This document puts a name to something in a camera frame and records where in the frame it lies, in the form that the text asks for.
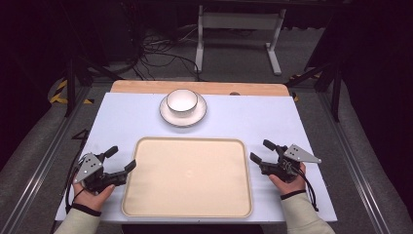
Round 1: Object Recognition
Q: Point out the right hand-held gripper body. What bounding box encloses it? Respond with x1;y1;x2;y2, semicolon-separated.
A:
258;143;322;183

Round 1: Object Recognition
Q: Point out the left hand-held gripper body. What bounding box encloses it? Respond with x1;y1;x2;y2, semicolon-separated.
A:
73;152;128;195

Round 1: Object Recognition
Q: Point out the person's left hand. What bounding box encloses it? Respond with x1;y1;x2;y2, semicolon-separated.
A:
72;182;117;213

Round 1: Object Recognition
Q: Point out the person's right hand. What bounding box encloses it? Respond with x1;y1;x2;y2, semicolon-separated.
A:
268;163;308;197

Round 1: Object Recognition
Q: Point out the black wristband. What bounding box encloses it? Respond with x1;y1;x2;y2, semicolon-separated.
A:
280;188;308;201
70;202;102;218

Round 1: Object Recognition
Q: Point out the yellow black floor tape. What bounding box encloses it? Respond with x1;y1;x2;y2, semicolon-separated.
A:
48;78;95;105
289;72;322;103

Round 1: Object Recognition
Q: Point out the beige plastic tray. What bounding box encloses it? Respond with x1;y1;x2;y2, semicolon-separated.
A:
121;136;254;219

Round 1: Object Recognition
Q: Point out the white plate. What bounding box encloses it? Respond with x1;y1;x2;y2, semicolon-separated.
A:
158;92;208;128

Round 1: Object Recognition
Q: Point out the black metal stand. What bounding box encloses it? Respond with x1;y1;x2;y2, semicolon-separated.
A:
284;59;344;124
62;57;125;119

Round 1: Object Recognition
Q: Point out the white bowl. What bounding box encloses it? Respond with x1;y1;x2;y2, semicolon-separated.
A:
166;88;200;115

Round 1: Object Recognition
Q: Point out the white metal stand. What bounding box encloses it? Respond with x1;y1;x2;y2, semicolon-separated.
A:
194;4;288;77

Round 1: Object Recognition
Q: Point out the black triangular bracket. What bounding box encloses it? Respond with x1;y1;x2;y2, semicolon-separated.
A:
71;128;91;141

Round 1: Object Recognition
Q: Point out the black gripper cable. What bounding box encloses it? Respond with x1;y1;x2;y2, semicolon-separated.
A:
64;155;90;215
295;165;320;213

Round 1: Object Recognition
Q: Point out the aluminium rail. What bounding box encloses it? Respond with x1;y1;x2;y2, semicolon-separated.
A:
0;85;93;234
315;90;393;234

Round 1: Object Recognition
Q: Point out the bundle of black floor cables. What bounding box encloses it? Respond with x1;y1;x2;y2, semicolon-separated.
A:
128;24;210;82

